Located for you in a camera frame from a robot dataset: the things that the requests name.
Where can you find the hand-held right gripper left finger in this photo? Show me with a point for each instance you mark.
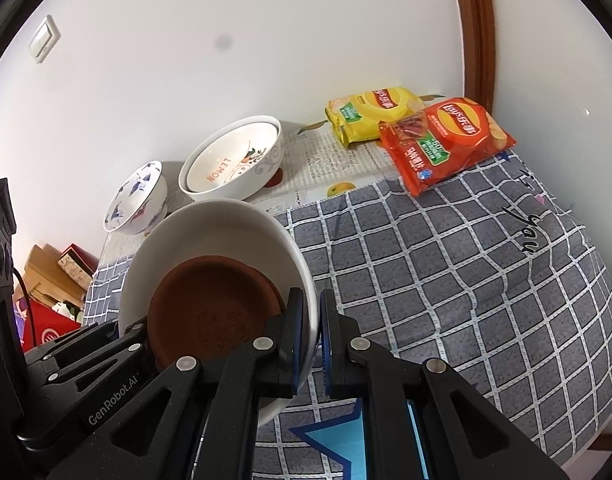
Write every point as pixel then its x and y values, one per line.
pixel 298 345

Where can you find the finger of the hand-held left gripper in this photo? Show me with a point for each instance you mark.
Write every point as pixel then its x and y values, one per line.
pixel 71 347
pixel 131 355

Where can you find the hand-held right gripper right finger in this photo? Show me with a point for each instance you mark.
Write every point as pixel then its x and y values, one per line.
pixel 325 345

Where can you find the plain white bowl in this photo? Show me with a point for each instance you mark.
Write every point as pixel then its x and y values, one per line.
pixel 211 230

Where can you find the red paper bag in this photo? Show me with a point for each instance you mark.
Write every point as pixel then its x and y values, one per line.
pixel 46 327

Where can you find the patterned gift box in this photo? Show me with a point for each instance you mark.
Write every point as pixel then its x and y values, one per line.
pixel 73 265

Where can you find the grey checked cloth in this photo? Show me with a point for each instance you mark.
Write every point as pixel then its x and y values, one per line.
pixel 436 285

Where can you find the blue crane print bowl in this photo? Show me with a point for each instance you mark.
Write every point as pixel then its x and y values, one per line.
pixel 136 195

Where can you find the large white bowl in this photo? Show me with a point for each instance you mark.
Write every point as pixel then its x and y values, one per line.
pixel 258 172

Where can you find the newsprint pattern tablecloth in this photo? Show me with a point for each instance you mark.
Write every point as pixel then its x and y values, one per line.
pixel 326 160

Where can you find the white orange print bowl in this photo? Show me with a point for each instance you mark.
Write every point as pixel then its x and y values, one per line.
pixel 221 160

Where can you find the red chips packet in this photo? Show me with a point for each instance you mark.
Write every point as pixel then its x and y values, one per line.
pixel 446 145

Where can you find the yellow chips packet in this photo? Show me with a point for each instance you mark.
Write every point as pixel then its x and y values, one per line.
pixel 371 110

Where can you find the white light switch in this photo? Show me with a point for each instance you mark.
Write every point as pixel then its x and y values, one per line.
pixel 44 40

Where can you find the brown wooden door frame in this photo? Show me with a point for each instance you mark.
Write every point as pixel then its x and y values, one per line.
pixel 473 35

